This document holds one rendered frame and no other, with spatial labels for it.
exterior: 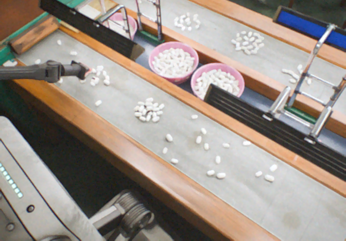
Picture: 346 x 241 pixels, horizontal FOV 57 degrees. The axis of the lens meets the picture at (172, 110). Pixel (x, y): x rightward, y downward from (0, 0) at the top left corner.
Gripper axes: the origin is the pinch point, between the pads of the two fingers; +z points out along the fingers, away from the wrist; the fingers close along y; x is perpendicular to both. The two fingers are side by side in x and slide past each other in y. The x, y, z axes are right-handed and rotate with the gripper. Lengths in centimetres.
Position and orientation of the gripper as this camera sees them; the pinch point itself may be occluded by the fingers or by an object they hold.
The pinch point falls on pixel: (90, 69)
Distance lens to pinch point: 167.8
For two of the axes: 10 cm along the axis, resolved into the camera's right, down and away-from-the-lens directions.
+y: -8.0, -4.8, 3.7
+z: 4.8, -1.2, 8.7
